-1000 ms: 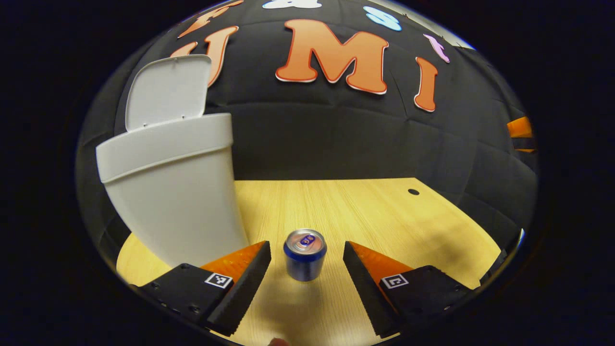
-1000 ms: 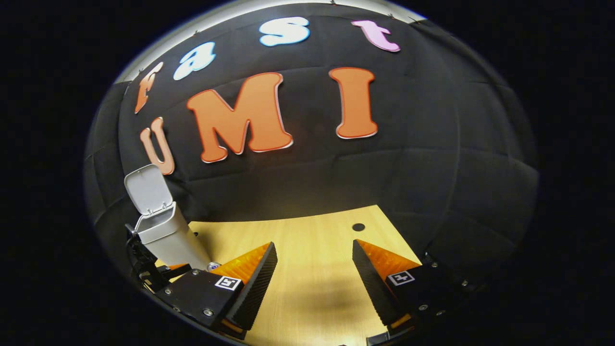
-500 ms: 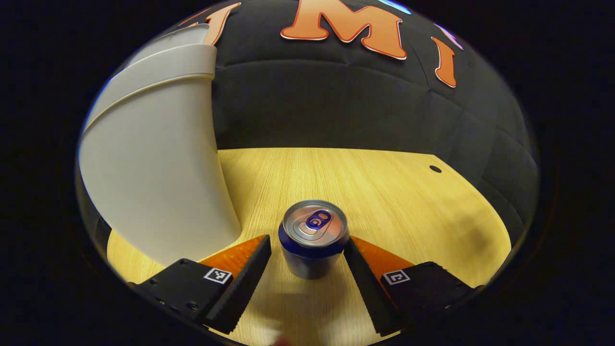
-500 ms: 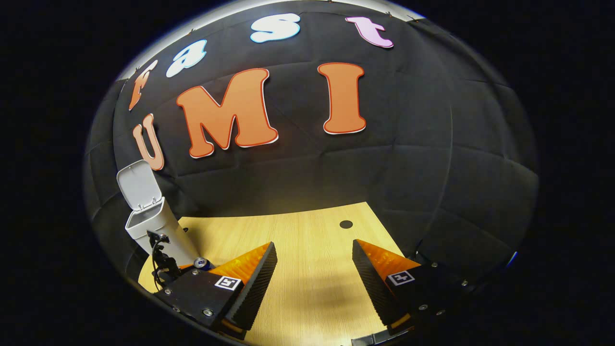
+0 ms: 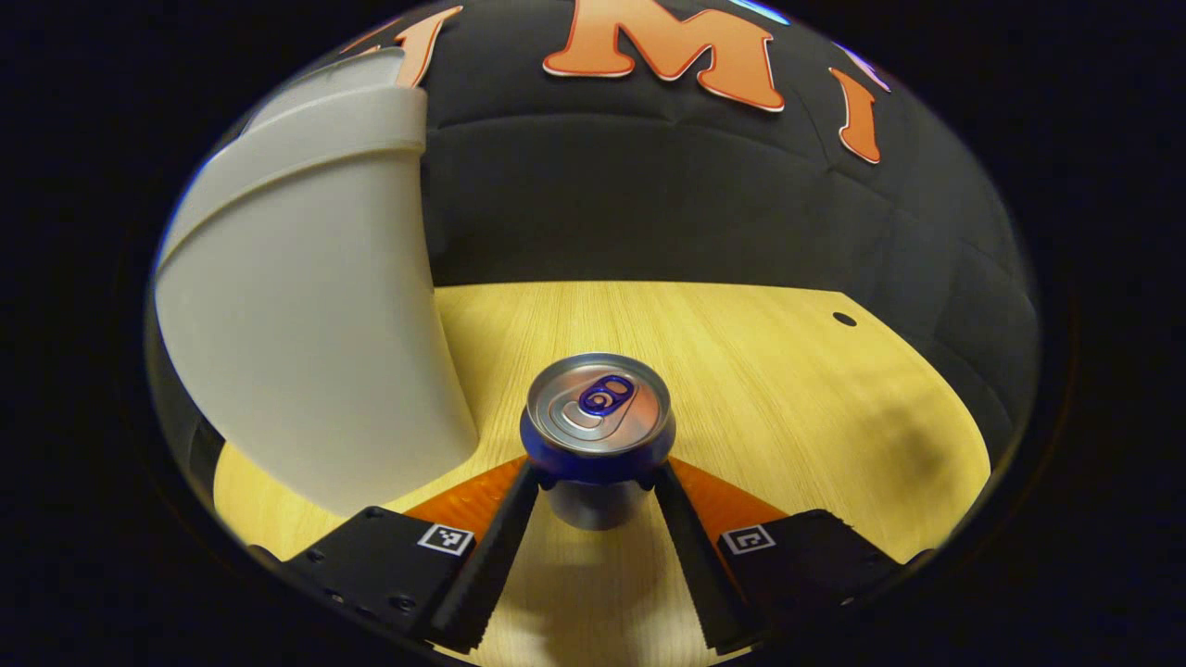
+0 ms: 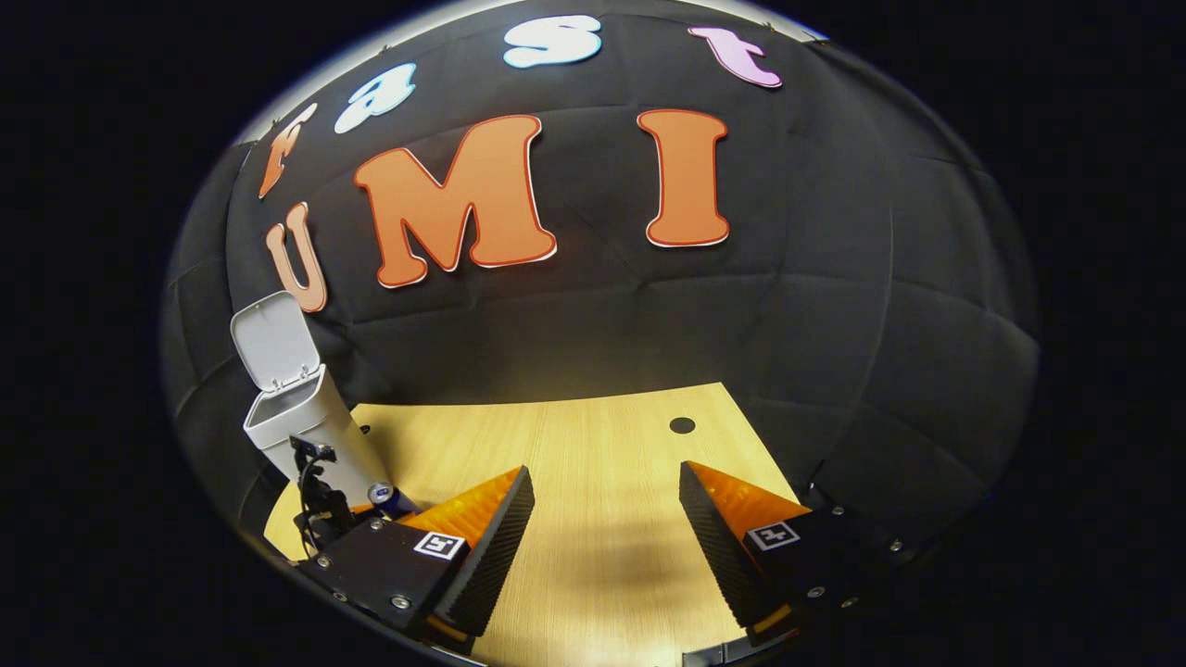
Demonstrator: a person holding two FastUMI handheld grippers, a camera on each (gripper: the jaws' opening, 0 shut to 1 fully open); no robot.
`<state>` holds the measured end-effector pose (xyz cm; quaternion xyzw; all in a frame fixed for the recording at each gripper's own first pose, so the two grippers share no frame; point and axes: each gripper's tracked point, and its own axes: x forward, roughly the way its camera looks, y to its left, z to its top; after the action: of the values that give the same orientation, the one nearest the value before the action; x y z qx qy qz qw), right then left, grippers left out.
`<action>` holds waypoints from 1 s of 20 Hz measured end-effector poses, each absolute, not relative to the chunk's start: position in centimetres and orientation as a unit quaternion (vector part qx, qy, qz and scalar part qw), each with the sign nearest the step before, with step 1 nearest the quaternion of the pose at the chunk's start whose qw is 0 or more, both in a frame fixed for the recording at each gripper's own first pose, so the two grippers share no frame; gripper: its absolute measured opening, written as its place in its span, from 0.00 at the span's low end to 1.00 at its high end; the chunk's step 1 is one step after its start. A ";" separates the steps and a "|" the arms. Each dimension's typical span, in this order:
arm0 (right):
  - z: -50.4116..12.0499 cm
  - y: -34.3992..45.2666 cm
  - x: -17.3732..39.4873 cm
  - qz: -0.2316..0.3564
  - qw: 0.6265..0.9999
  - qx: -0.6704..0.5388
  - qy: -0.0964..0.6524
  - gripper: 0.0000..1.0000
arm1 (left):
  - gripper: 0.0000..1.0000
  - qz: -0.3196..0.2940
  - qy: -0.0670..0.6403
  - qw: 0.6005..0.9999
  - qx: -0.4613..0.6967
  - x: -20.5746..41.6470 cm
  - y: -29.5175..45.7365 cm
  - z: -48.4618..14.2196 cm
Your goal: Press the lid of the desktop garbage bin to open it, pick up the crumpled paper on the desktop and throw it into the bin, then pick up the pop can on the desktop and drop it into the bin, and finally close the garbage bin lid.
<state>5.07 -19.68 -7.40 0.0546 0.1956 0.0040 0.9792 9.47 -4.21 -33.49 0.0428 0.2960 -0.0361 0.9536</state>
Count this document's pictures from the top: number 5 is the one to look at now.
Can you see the wooden desktop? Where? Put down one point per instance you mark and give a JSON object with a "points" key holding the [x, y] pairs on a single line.
{"points": [[760, 389]]}

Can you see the blue pop can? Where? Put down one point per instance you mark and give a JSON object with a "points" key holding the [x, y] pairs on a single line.
{"points": [[598, 417]]}

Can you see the white desktop garbage bin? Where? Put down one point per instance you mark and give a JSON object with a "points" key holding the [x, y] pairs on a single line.
{"points": [[306, 324]]}

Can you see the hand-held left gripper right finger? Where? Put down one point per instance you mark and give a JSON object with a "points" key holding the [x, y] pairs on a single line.
{"points": [[690, 556]]}

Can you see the black backdrop cloth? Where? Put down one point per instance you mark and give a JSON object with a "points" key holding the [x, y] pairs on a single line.
{"points": [[649, 185]]}

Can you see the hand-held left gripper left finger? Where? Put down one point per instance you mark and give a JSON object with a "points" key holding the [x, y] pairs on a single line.
{"points": [[496, 556]]}

